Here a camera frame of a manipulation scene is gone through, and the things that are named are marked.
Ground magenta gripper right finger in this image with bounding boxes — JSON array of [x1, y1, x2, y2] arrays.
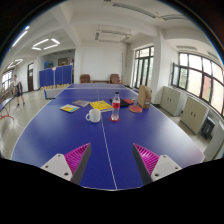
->
[[132, 143, 181, 185]]

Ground right brown armchair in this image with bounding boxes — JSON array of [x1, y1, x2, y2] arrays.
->
[[110, 74, 122, 84]]

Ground small red round coaster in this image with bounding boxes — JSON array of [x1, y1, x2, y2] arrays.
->
[[109, 117, 120, 122]]

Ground white ceramic mug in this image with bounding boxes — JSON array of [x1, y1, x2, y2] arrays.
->
[[86, 109, 101, 123]]

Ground beige cabinet near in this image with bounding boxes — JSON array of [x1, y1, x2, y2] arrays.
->
[[181, 97, 208, 134]]

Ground blue partition screens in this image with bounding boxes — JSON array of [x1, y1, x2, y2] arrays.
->
[[39, 65, 72, 87]]

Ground grey purple notebook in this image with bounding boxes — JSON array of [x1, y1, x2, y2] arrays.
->
[[72, 100, 90, 107]]

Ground blue table tennis table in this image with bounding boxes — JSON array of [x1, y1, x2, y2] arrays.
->
[[12, 84, 204, 190]]

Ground blue and yellow booklet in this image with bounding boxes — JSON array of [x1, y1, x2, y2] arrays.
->
[[61, 104, 79, 113]]

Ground left brown armchair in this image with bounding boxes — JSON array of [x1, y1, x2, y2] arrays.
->
[[80, 74, 91, 83]]

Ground brown paper bag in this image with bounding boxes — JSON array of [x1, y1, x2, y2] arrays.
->
[[138, 85, 152, 109]]

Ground black pouch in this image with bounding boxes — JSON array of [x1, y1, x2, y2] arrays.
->
[[110, 98, 129, 107]]

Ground yellow book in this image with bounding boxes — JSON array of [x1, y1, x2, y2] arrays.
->
[[90, 100, 112, 112]]

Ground person in white shirt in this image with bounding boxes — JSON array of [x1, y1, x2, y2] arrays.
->
[[13, 75, 25, 105]]

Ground clear bottle with red label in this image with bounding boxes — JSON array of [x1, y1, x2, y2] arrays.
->
[[111, 92, 120, 119]]

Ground brown armchair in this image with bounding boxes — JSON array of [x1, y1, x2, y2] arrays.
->
[[110, 74, 122, 84], [80, 74, 91, 83]]

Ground beige cabinet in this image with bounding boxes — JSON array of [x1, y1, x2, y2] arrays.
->
[[160, 86, 187, 117], [181, 97, 208, 134]]

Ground red table tennis paddle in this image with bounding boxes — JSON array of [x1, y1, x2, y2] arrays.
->
[[129, 105, 143, 113]]

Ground beige cabinet far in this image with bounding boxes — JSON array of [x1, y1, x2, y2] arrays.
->
[[160, 86, 187, 117]]

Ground black bin by cabinet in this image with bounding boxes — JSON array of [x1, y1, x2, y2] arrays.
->
[[201, 116, 215, 139]]

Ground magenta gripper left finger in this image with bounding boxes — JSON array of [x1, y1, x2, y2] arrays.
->
[[42, 143, 91, 185]]

